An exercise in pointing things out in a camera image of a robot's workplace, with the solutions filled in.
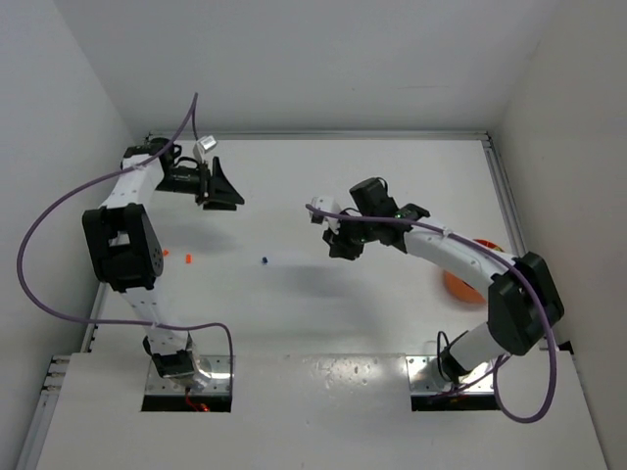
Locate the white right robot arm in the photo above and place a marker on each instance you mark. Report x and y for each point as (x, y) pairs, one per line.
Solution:
(416, 233)

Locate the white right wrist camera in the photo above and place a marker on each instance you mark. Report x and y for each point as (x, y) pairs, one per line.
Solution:
(325, 204)

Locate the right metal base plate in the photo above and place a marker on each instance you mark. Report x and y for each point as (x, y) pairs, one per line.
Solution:
(426, 381)

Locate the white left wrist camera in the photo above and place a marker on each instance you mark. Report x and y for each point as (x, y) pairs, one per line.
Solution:
(203, 146)

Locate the metal base plate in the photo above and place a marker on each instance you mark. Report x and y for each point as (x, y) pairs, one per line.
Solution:
(212, 381)
(426, 381)

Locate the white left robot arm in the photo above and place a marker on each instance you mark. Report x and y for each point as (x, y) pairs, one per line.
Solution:
(127, 255)

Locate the orange round divided container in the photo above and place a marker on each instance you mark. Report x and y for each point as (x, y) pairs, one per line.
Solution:
(461, 290)

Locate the aluminium frame rail right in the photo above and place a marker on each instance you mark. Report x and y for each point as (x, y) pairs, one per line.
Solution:
(504, 196)

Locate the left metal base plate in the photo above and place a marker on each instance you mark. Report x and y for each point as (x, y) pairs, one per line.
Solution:
(212, 381)

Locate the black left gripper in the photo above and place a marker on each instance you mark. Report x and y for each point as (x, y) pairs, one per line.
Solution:
(205, 181)

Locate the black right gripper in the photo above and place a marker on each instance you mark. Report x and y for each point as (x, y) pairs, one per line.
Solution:
(340, 240)

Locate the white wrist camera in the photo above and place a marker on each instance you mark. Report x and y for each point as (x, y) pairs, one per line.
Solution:
(203, 146)
(325, 204)

